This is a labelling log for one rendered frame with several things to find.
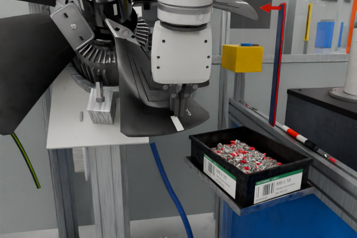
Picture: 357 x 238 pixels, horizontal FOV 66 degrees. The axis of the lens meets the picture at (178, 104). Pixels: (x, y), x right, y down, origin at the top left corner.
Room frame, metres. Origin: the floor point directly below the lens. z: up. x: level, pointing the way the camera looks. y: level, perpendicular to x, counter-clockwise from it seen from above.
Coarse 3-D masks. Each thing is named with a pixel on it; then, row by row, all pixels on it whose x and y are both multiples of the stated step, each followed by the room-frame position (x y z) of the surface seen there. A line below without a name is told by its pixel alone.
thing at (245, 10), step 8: (216, 0) 0.72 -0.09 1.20; (224, 0) 0.74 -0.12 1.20; (232, 0) 0.76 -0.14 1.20; (240, 0) 0.77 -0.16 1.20; (224, 8) 0.64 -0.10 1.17; (232, 8) 0.65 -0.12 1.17; (240, 8) 0.67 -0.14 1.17; (248, 8) 0.69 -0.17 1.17; (248, 16) 0.64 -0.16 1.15; (256, 16) 0.65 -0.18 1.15
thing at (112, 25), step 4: (108, 20) 0.61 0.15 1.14; (108, 24) 0.60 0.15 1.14; (112, 24) 0.61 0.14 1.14; (116, 24) 0.63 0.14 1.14; (120, 24) 0.64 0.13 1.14; (112, 28) 0.59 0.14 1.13; (120, 28) 0.63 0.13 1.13; (124, 28) 0.65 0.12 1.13; (116, 32) 0.60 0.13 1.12; (120, 32) 0.61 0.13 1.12; (132, 32) 0.67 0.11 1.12; (116, 36) 0.58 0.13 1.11; (120, 36) 0.60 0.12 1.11; (124, 36) 0.62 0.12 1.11; (128, 36) 0.64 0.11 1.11; (132, 40) 0.64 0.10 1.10; (136, 40) 0.66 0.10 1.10
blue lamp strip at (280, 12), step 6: (282, 6) 0.74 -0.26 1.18; (282, 12) 0.73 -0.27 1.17; (282, 18) 0.73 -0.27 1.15; (276, 36) 0.75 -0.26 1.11; (276, 42) 0.75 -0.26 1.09; (276, 48) 0.75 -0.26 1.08; (276, 54) 0.74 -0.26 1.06; (276, 60) 0.74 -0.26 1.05; (276, 66) 0.74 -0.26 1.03; (276, 72) 0.74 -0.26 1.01; (276, 78) 0.73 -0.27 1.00; (276, 84) 0.73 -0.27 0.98; (270, 102) 0.75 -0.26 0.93; (270, 108) 0.75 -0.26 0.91; (270, 114) 0.75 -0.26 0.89; (270, 120) 0.74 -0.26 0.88
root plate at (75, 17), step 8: (64, 8) 0.61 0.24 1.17; (72, 8) 0.62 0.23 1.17; (56, 16) 0.60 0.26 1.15; (64, 16) 0.61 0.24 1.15; (72, 16) 0.62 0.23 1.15; (80, 16) 0.63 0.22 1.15; (56, 24) 0.60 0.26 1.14; (64, 24) 0.61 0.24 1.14; (80, 24) 0.63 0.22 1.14; (88, 24) 0.64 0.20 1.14; (64, 32) 0.61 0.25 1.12; (72, 32) 0.62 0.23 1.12; (80, 32) 0.63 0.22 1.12; (88, 32) 0.64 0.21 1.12; (72, 40) 0.62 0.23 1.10; (80, 40) 0.63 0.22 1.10; (88, 40) 0.64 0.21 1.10
